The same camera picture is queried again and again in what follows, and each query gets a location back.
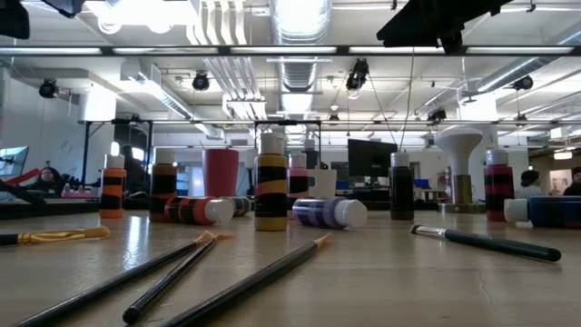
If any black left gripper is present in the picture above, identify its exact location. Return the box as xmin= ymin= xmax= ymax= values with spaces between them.
xmin=43 ymin=0 xmax=85 ymax=19

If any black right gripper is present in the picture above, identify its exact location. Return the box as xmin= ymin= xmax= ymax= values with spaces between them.
xmin=376 ymin=0 xmax=517 ymax=55

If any large dark grey paint bottle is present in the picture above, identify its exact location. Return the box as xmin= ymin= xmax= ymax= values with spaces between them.
xmin=302 ymin=138 xmax=320 ymax=171

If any small orange paint bottle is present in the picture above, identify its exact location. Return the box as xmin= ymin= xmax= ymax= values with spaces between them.
xmin=99 ymin=154 xmax=128 ymax=220

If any small pink paint bottle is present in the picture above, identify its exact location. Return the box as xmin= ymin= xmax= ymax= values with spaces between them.
xmin=287 ymin=152 xmax=310 ymax=219

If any dark green silver-ferrule paintbrush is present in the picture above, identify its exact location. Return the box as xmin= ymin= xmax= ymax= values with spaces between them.
xmin=409 ymin=223 xmax=563 ymax=263

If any small dark brown paint bottle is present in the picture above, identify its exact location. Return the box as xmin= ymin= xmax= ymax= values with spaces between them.
xmin=389 ymin=152 xmax=415 ymax=222

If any small crimson paint bottle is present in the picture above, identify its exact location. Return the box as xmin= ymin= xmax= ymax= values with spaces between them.
xmin=483 ymin=148 xmax=516 ymax=223

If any small purple paint bottle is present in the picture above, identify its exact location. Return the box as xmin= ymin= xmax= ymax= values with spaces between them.
xmin=291 ymin=196 xmax=369 ymax=231

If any small yellow ochre paint bottle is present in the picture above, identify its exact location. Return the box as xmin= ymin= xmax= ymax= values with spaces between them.
xmin=253 ymin=132 xmax=289 ymax=233

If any small blue paint bottle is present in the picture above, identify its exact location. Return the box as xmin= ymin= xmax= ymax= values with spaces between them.
xmin=503 ymin=195 xmax=581 ymax=230

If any small red-orange paint bottle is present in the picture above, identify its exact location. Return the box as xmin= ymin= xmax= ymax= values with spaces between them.
xmin=163 ymin=195 xmax=235 ymax=226

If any white mushroom table lamp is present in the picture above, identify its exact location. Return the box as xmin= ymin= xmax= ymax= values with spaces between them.
xmin=434 ymin=126 xmax=487 ymax=214

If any black computer monitor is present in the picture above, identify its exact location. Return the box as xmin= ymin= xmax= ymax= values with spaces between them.
xmin=347 ymin=138 xmax=399 ymax=178

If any lit display screen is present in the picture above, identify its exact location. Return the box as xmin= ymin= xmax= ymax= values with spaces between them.
xmin=0 ymin=145 xmax=30 ymax=178

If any black overhead beam with lights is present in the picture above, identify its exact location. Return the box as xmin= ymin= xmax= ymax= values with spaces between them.
xmin=0 ymin=44 xmax=581 ymax=57

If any white plastic bin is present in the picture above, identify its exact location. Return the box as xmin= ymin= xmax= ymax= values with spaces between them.
xmin=308 ymin=169 xmax=339 ymax=199

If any pink tray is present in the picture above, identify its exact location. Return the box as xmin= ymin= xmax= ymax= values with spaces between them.
xmin=60 ymin=189 xmax=100 ymax=199

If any maroon plastic cup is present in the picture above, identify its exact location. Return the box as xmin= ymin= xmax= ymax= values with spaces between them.
xmin=202 ymin=148 xmax=241 ymax=199

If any silver ventilation duct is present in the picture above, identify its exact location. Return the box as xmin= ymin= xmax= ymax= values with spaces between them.
xmin=270 ymin=0 xmax=333 ymax=94

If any black neighbouring station frame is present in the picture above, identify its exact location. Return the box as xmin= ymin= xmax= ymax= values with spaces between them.
xmin=79 ymin=117 xmax=324 ymax=190

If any black aluminium table frame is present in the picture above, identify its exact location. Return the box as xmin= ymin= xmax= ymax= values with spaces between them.
xmin=0 ymin=197 xmax=153 ymax=221

